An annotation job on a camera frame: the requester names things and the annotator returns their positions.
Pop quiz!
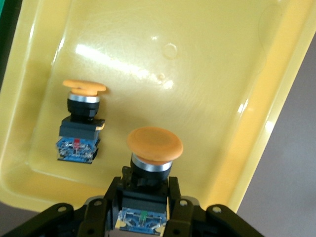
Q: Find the yellow mushroom push button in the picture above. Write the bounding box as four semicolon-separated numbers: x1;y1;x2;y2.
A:
56;79;108;165
116;126;184;235

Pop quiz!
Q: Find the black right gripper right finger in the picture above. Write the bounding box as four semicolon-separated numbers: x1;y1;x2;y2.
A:
164;176;265;237

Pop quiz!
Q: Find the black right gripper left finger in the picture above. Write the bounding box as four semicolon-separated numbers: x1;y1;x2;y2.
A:
0;176;124;237

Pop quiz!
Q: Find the yellow plastic tray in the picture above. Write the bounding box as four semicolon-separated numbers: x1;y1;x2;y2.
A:
0;0;316;215

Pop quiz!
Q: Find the green plastic tray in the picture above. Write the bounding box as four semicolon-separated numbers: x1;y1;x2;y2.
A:
0;0;19;84

